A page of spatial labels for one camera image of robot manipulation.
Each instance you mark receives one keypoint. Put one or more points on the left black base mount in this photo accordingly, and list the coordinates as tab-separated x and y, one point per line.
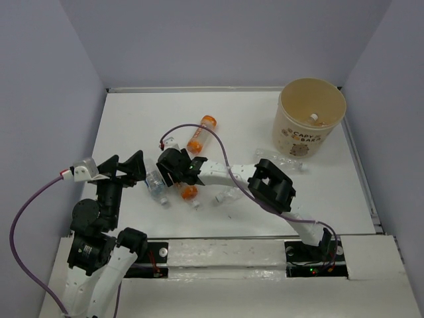
154	263

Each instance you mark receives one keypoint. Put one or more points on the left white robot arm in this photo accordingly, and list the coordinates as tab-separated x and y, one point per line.
98	262

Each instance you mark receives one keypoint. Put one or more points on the blue label water bottle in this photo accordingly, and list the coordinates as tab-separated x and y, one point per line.
154	182

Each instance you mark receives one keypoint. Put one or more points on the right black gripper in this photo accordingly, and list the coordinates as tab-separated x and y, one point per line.
167	175

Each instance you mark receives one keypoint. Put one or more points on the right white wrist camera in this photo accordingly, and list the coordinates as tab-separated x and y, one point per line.
169	144

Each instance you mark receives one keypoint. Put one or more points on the white cap bottle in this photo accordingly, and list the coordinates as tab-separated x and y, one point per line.
312	120

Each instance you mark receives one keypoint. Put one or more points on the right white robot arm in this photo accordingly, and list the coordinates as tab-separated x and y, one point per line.
264	182

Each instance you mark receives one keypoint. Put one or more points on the orange label bottle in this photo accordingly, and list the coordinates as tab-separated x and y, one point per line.
188	193
200	136

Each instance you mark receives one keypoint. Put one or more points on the clear crushed plastic bottle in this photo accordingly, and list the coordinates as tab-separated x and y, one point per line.
228	195

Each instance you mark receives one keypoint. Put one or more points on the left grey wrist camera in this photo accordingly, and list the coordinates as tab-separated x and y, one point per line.
81	171

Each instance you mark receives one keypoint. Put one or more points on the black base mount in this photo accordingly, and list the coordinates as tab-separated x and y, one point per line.
301	262
154	263

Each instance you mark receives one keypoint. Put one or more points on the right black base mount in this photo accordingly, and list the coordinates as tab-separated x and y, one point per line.
301	262

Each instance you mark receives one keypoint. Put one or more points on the beige capybara paper bin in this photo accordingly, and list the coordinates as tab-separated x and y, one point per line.
297	101

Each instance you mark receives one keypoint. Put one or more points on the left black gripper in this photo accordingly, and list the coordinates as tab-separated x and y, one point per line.
135	165

